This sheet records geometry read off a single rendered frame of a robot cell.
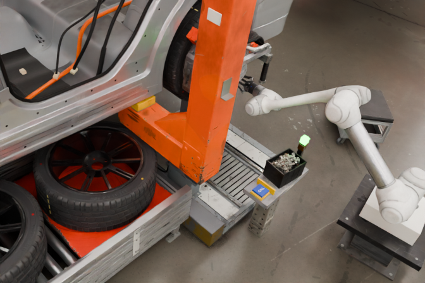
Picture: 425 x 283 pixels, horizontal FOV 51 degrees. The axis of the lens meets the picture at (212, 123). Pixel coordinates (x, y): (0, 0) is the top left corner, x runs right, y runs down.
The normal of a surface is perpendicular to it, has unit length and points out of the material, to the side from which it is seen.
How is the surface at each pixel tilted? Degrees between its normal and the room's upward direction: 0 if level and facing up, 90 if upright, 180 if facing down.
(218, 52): 90
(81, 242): 0
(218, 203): 0
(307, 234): 0
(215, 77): 90
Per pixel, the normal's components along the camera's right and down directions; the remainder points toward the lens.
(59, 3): 0.06, -0.70
